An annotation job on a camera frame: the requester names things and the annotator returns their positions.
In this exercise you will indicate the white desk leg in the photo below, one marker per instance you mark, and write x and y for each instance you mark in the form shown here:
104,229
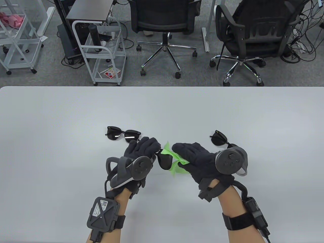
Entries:
45,22
205,38

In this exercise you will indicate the black bottle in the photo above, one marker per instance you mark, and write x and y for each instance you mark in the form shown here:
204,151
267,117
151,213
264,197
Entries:
94,35

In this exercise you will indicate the pink cloth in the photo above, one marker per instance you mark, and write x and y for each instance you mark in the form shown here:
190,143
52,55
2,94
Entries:
14,20

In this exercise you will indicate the white metal rolling cart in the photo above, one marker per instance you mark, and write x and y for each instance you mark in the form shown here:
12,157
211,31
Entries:
20,67
105,55

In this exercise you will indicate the red and white packet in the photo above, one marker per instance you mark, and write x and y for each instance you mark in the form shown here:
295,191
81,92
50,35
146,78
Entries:
111,73

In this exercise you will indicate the person's right forearm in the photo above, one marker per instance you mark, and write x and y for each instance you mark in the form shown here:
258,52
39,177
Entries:
233,202

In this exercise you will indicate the person's right hand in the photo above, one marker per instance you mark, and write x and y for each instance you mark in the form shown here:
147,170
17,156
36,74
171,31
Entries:
200,162

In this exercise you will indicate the black mesh office chair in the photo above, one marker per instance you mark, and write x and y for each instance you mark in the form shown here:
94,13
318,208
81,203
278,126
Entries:
260,30
162,15

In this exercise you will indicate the small black box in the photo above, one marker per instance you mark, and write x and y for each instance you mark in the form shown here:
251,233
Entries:
105,37

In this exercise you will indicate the black computer tower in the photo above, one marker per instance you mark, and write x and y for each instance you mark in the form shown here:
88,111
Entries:
67,43

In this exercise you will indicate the black wrist sensor pack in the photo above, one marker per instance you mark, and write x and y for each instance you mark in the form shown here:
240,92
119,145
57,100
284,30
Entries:
101,214
238,221

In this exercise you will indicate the green cleaning cloth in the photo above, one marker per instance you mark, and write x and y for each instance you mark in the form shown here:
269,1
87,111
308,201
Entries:
174,168

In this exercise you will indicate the grey handheld controller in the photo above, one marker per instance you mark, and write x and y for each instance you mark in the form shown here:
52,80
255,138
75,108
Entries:
140,168
229,160

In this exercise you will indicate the black sunglasses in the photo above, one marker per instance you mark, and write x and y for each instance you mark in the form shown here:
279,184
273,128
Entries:
164,160
112,134
218,139

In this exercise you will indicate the person's left hand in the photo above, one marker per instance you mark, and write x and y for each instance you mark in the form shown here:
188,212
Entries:
141,148

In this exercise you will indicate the white power strip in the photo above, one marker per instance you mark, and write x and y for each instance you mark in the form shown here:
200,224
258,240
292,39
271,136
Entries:
301,48

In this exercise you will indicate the person's left forearm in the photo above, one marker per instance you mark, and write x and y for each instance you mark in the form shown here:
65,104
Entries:
119,202

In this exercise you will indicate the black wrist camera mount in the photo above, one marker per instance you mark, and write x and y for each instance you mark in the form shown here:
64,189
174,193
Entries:
205,196

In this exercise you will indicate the dark side table top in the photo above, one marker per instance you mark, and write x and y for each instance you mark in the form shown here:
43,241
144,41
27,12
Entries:
88,11

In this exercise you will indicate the small white round object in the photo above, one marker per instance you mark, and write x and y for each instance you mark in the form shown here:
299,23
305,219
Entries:
103,43

